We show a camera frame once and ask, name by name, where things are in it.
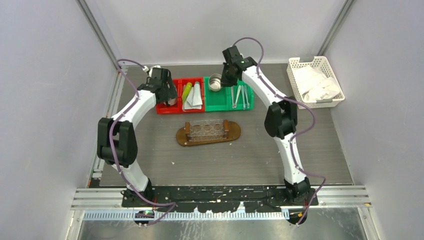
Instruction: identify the white enamel mug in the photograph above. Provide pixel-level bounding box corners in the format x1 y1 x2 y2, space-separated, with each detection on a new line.
164 97 178 107

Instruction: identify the shiny metal cup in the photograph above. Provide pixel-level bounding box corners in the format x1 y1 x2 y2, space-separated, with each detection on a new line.
208 73 222 92

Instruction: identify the clear acrylic wooden rack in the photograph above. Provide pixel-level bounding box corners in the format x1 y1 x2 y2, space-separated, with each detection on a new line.
184 119 229 142

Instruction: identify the brown oval wooden tray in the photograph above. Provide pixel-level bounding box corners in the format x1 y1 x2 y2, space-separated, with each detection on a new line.
175 119 242 147

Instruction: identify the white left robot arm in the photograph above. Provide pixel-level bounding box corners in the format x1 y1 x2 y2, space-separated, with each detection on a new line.
97 66 178 207

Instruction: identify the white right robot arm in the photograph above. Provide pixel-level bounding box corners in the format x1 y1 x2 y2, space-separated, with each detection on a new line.
221 45 313 205

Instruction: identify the lime green toothpaste tube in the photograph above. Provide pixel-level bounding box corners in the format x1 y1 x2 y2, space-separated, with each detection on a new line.
181 82 193 104

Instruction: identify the grey toothpaste tube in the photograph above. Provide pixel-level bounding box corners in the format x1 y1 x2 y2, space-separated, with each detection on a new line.
183 89 194 111

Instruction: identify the white toothpaste tube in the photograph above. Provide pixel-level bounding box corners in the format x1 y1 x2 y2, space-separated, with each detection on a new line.
191 81 203 109

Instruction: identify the red plastic bin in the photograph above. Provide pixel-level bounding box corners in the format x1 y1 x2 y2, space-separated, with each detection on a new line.
178 77 206 113
155 78 183 115

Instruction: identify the green plastic bin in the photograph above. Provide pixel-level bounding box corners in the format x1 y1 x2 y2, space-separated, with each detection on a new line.
227 83 255 111
203 76 231 112

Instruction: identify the white perforated plastic basket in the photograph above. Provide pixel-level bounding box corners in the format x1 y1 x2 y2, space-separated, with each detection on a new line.
286 56 345 109

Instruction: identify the white crumpled cloth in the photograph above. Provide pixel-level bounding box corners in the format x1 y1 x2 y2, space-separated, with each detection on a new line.
293 65 341 101

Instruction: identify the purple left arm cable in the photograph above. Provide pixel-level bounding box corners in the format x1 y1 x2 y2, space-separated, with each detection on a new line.
107 58 178 227

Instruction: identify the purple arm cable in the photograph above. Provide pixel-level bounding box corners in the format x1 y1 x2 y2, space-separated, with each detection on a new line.
231 37 327 227
107 58 178 227

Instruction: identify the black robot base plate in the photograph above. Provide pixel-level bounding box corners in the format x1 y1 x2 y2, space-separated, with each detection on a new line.
121 184 320 215

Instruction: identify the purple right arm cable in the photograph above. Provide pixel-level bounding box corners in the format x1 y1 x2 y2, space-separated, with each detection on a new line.
231 37 327 227

